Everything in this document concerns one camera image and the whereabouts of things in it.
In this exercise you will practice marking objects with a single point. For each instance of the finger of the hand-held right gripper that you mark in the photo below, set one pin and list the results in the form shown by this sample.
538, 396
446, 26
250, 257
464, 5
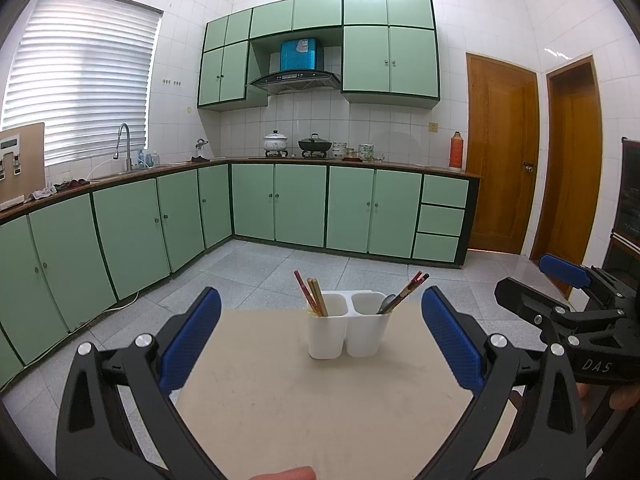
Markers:
525, 300
565, 270

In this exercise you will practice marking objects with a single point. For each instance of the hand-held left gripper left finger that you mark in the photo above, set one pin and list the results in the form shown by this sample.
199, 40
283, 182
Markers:
195, 330

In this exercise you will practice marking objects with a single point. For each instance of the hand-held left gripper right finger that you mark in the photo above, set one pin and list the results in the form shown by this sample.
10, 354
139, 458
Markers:
450, 340

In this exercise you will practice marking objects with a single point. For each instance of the dark patterned chopstick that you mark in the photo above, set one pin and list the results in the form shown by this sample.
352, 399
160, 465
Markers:
418, 284
407, 287

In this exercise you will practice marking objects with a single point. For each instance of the metal spoon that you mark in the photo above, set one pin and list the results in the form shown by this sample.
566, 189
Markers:
387, 304

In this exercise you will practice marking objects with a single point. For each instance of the red and beige chopstick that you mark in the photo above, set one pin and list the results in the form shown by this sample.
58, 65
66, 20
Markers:
308, 297
301, 286

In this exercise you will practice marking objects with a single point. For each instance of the white plastic utensil holder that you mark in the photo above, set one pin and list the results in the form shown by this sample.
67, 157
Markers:
327, 330

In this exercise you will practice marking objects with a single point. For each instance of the beige wooden chopstick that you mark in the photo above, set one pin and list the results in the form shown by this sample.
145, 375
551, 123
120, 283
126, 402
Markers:
321, 296
315, 295

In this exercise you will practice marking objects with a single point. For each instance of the person's right hand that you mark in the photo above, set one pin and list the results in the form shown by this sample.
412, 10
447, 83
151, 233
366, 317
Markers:
625, 400

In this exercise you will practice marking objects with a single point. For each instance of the person's left hand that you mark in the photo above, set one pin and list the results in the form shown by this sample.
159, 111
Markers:
285, 475

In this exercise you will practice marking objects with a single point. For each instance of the dark wooden cabinet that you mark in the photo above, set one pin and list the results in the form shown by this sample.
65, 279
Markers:
627, 200

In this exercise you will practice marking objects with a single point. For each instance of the plain wooden door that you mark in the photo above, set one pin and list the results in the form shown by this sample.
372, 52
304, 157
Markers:
575, 175

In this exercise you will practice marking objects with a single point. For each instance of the brown kitchen countertop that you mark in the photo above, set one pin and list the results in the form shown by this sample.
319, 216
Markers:
435, 169

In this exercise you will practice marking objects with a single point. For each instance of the orange thermos flask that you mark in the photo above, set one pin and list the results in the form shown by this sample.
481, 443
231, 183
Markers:
455, 152

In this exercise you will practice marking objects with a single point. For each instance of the green base cabinet unit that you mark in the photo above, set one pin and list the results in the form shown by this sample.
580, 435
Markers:
300, 205

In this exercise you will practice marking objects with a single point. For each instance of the dark red cloth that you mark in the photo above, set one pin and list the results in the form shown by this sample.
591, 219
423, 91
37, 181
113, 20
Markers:
199, 159

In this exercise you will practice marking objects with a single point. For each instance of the bottles beside sink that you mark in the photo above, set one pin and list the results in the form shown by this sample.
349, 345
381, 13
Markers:
147, 159

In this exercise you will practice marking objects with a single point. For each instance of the white lidded pot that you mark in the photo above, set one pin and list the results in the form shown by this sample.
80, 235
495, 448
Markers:
276, 142

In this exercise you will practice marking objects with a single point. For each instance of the grey cloth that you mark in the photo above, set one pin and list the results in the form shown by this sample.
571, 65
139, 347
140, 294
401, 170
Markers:
42, 193

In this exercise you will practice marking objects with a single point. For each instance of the metal kitchen faucet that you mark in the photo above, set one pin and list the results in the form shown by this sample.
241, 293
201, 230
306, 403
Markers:
122, 130

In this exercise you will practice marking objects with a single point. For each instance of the black wok with lid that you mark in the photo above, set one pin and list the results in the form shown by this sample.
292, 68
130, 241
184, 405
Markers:
315, 145

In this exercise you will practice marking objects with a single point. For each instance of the brown wooden board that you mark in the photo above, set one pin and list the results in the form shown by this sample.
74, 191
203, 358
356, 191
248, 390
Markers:
32, 160

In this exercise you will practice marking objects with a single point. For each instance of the black range hood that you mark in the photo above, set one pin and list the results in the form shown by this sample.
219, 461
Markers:
295, 80

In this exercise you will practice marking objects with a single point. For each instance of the white window blind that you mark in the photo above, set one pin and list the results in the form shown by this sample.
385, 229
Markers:
80, 75

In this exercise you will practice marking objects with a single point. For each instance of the white bracket on board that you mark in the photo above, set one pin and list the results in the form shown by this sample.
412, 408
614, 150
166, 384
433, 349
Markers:
11, 157

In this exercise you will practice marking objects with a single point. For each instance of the green wall cabinet unit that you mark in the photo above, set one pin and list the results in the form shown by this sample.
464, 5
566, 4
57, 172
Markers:
390, 60

